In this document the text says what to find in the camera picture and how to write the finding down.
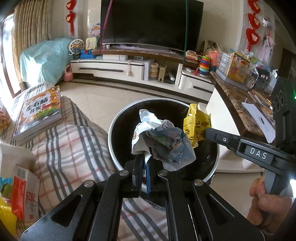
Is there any snack jar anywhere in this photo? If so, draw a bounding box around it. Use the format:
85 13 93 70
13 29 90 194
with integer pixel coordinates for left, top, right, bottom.
0 101 11 136

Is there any right hand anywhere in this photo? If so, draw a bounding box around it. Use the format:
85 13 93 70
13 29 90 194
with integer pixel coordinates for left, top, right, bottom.
247 176 294 235

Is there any white TV cabinet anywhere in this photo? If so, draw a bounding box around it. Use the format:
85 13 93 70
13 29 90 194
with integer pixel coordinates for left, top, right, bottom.
71 58 214 102

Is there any toy telephone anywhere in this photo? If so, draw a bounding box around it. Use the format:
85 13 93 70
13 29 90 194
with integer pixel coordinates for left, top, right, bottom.
85 37 98 50

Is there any white trash bin black liner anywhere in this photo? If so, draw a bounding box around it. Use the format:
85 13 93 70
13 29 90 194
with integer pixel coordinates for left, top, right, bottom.
108 98 219 183

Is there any teal covered furniture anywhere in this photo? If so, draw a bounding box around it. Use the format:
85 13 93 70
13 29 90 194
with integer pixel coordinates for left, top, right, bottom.
20 38 72 86

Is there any orange children's book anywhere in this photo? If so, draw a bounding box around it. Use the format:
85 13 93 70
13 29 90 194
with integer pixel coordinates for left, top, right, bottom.
14 86 62 144

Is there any yellow picture box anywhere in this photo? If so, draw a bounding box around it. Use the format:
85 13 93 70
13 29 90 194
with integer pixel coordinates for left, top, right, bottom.
226 52 250 84

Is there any marble side counter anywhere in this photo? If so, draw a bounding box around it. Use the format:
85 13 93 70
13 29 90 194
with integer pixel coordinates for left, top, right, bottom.
206 71 267 142

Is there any pink kettlebell toy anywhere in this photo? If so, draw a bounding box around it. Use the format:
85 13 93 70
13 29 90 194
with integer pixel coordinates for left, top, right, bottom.
63 64 74 82

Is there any paper ball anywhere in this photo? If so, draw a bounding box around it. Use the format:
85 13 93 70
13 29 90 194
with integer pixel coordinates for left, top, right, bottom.
132 109 196 172

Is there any red hanging decoration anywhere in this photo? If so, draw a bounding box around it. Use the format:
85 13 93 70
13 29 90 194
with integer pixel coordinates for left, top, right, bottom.
66 0 76 36

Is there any red knot decorations right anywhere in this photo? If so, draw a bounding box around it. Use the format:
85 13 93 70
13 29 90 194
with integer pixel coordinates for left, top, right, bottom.
246 0 261 52

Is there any red white 1928 box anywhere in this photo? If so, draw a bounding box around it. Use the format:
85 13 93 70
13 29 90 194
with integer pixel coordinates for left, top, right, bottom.
11 165 40 222

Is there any toy ferris wheel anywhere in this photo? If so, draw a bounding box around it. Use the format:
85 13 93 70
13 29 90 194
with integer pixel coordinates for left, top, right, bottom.
68 39 85 59

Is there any yellow ridged plastic piece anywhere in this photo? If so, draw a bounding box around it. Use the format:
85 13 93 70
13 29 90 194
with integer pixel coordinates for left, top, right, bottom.
0 197 17 236

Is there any black television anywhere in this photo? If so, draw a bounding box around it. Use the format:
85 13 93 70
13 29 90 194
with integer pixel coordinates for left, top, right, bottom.
100 1 204 51

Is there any yellow snack bag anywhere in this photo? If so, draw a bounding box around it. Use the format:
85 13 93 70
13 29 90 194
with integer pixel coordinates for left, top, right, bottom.
183 103 212 148

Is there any rainbow ring stacker toy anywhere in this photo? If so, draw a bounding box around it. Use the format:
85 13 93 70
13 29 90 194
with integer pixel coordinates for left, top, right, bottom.
198 55 211 78

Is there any beige right curtain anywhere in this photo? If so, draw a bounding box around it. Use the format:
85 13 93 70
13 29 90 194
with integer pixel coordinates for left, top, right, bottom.
11 0 49 83

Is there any white tissue box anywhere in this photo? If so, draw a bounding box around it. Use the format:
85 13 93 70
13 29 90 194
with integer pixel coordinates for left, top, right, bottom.
0 143 36 178

